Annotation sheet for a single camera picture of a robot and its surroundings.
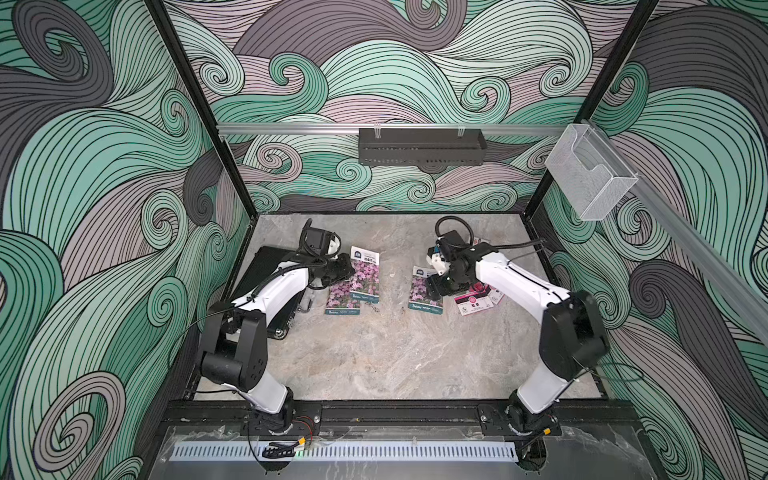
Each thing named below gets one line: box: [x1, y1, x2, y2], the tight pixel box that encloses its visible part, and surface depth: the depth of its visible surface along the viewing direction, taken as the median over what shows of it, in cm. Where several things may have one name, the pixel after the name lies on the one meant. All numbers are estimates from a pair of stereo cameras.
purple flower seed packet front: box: [324, 280, 360, 315], surface depth 96 cm
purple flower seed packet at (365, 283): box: [349, 246, 380, 304], surface depth 92 cm
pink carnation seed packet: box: [454, 290, 494, 317], surface depth 96 cm
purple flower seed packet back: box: [408, 265, 444, 315], surface depth 97 cm
